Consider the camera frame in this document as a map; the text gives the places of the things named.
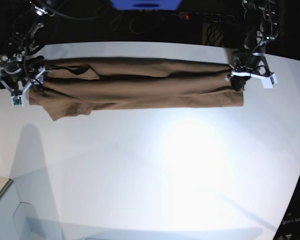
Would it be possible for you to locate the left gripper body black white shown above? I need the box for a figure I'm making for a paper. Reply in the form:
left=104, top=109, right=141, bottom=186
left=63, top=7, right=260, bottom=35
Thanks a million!
left=225, top=55, right=274, bottom=83

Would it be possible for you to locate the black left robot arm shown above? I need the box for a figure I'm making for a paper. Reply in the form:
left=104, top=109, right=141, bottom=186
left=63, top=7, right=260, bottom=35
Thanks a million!
left=225, top=0, right=279, bottom=92

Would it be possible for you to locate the blue box overhead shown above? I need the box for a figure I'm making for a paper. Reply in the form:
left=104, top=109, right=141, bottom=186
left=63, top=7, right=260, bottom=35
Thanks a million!
left=110, top=0, right=182, bottom=11

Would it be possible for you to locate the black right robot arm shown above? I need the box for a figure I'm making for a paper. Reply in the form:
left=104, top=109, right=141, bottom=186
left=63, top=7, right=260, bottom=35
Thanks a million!
left=0, top=0, right=64, bottom=106

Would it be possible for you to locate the black power strip red switch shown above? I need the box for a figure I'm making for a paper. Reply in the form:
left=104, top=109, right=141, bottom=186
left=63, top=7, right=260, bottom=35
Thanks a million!
left=178, top=11, right=236, bottom=23

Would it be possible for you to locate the brown t-shirt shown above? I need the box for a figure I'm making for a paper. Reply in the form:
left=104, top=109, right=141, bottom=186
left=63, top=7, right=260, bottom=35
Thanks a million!
left=27, top=57, right=244, bottom=121

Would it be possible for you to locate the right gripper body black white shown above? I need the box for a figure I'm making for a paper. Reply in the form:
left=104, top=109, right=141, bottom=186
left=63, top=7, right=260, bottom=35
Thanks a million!
left=0, top=66, right=51, bottom=105

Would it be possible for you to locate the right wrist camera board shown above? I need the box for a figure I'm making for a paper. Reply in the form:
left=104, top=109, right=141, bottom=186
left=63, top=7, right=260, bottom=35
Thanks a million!
left=10, top=95, right=24, bottom=108

